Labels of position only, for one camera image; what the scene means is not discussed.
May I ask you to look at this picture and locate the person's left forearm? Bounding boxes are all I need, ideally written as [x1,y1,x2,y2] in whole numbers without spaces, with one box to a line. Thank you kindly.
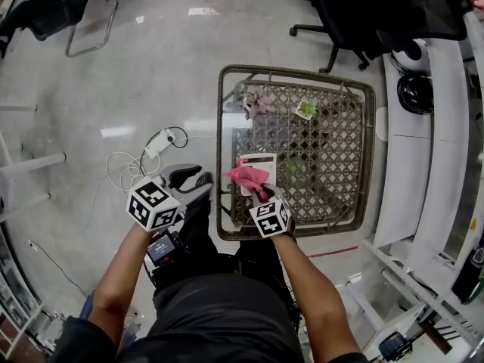
[87,223,157,332]

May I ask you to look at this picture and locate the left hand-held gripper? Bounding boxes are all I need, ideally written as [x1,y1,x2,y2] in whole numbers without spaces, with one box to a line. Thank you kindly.
[126,164,215,233]

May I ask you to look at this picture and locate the black cable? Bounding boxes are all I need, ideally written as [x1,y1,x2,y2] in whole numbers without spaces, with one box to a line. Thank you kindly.
[28,239,90,298]

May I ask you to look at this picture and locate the white metal rack frame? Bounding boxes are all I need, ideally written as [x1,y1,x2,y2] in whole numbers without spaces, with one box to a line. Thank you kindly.
[340,238,484,363]

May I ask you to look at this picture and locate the black cantilever chair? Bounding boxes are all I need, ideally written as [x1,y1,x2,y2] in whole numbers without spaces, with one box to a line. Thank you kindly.
[0,0,120,58]

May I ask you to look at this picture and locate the black device with screen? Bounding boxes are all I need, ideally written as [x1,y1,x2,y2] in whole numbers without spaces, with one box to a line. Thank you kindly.
[146,231,187,268]

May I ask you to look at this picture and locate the black mesh office chair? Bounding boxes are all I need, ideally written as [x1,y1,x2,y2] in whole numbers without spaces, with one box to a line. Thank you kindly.
[289,0,476,73]

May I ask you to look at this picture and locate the pink artificial plant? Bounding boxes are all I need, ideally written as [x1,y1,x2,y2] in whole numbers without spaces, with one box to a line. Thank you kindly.
[241,87,273,120]

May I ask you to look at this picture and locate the person's right forearm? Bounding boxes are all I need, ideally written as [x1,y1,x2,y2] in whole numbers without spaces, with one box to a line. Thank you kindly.
[271,234,362,363]

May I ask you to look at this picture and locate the black round helmet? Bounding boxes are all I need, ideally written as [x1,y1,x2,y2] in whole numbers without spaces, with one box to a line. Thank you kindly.
[396,75,435,114]

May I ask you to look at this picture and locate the person's black clothing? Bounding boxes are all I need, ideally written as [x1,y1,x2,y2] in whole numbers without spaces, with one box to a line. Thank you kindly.
[51,191,370,363]

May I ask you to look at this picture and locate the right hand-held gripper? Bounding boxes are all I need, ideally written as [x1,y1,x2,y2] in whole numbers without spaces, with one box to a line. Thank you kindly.
[248,182,297,239]

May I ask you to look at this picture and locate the wicker glass-top table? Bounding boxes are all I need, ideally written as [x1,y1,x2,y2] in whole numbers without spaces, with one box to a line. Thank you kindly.
[216,64,377,242]

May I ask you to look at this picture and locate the white power strip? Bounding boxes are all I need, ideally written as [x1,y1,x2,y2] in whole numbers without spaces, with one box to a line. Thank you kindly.
[144,128,177,158]

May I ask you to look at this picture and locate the pink cloth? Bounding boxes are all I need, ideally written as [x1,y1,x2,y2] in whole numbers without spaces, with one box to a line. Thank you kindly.
[223,158,271,204]

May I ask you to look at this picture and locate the green plant in white pot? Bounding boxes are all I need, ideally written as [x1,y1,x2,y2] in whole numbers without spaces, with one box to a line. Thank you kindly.
[294,99,318,121]

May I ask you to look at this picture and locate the white curved desk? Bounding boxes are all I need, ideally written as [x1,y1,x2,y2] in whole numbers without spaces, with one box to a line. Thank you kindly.
[372,0,484,279]

